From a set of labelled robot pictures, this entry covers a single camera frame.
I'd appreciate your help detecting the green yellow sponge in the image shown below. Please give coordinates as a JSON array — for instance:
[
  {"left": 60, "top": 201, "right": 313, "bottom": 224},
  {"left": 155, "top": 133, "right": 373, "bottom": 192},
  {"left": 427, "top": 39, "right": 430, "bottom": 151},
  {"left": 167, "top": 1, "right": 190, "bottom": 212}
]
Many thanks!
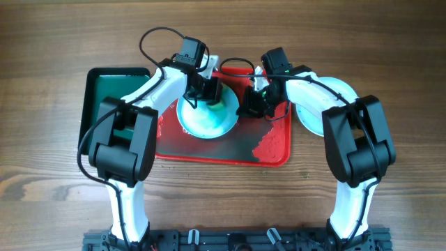
[{"left": 207, "top": 100, "right": 226, "bottom": 110}]

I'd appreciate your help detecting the white plate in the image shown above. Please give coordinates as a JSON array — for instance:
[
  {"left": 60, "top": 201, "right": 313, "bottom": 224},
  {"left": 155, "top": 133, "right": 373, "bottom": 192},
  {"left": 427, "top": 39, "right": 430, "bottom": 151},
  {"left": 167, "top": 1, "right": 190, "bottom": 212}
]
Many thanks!
[
  {"left": 176, "top": 84, "right": 239, "bottom": 139},
  {"left": 295, "top": 77, "right": 359, "bottom": 137}
]

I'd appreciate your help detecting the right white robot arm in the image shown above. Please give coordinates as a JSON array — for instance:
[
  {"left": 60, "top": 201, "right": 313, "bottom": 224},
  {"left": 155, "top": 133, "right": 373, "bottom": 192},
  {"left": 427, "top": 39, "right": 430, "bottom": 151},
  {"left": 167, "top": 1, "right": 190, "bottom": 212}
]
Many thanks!
[{"left": 236, "top": 47, "right": 397, "bottom": 250}]

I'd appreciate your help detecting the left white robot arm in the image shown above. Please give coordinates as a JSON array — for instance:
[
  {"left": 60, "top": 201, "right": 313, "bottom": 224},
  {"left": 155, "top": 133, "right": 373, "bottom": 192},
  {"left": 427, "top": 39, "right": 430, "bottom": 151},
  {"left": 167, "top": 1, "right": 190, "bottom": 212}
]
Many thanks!
[{"left": 78, "top": 37, "right": 221, "bottom": 250}]

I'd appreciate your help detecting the red plastic tray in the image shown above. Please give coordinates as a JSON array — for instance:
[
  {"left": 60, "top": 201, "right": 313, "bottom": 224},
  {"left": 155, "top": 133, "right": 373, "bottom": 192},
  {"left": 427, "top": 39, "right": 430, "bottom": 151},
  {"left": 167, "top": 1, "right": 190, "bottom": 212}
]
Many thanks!
[{"left": 153, "top": 66, "right": 292, "bottom": 167}]

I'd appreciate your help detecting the dark green tray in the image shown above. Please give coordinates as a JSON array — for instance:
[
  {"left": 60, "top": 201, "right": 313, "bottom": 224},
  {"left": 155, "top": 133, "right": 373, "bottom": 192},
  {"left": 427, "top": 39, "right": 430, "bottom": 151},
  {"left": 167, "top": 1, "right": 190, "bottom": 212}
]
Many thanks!
[{"left": 79, "top": 67, "right": 151, "bottom": 142}]

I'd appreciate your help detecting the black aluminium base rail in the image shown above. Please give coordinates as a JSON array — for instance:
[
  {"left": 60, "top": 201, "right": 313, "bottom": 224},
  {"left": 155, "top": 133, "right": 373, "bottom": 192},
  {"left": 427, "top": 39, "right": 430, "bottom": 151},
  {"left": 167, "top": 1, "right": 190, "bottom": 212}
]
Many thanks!
[{"left": 82, "top": 228, "right": 393, "bottom": 251}]

